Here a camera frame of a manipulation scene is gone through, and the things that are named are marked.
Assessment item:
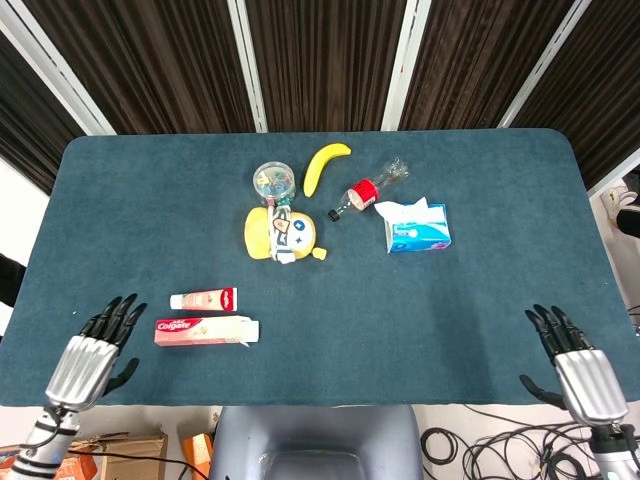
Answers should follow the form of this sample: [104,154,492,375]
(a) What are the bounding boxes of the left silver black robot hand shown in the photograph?
[44,293,149,412]

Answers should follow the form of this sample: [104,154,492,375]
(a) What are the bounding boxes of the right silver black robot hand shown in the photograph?
[518,303,629,429]

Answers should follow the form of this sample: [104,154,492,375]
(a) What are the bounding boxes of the pink Colgate toothpaste box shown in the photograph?
[153,315,261,349]

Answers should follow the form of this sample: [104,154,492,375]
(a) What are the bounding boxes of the white red toothpaste tube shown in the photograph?
[169,286,240,313]

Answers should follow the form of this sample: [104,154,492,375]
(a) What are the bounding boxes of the brown cardboard box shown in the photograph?
[0,431,169,480]

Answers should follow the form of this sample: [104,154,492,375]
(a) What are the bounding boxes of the orange packet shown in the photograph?
[180,432,217,480]

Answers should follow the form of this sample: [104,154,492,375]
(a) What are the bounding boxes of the white shoe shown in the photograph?
[601,185,632,222]

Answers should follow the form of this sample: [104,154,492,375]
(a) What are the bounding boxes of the blue tissue pack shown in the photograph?
[373,196,456,255]

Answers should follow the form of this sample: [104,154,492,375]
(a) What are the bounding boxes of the grey-blue robot torso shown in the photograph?
[208,404,426,480]

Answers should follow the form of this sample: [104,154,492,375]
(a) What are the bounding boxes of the teal tablecloth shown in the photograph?
[0,127,640,409]

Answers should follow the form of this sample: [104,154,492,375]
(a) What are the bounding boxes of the yellow plush toy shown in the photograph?
[243,203,329,266]

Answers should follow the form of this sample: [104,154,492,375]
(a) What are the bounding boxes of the clear round plastic jar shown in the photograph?
[252,159,297,206]

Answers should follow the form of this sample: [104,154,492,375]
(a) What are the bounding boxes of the empty red-label plastic bottle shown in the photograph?
[327,156,411,222]

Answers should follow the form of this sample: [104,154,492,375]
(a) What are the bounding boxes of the yellow banana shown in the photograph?
[302,142,353,199]

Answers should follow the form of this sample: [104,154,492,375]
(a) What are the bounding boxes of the black cable bundle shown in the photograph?
[419,403,640,480]

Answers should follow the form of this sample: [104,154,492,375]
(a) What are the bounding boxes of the white partition frame post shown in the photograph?
[380,0,427,133]
[498,0,592,130]
[226,0,269,134]
[0,0,117,137]

